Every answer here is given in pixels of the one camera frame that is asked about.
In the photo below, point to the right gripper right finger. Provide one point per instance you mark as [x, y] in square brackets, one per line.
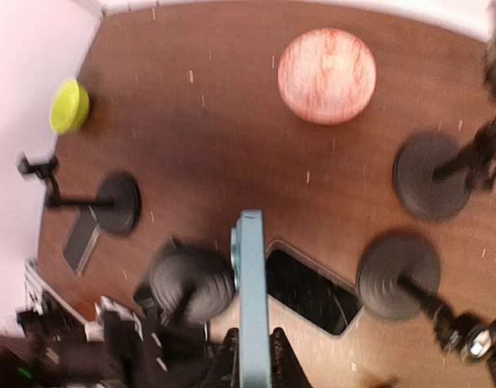
[286, 370]

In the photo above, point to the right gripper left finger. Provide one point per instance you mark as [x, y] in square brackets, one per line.
[224, 371]

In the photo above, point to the dark smartphone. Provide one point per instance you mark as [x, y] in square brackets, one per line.
[317, 295]

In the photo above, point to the black stand with teal phone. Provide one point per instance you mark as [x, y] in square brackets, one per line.
[186, 283]

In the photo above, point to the teal smartphone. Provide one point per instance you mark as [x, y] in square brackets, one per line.
[247, 254]

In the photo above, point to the black gooseneck stand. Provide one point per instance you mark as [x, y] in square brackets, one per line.
[116, 205]
[398, 278]

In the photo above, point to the silver smartphone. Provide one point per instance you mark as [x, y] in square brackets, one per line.
[82, 239]

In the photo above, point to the black stand with pink phone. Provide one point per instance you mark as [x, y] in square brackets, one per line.
[434, 178]

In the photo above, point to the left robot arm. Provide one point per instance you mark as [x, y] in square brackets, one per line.
[129, 352]

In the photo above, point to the red patterned bowl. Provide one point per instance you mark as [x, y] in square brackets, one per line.
[327, 76]

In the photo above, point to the green bowl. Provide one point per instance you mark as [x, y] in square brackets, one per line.
[70, 108]

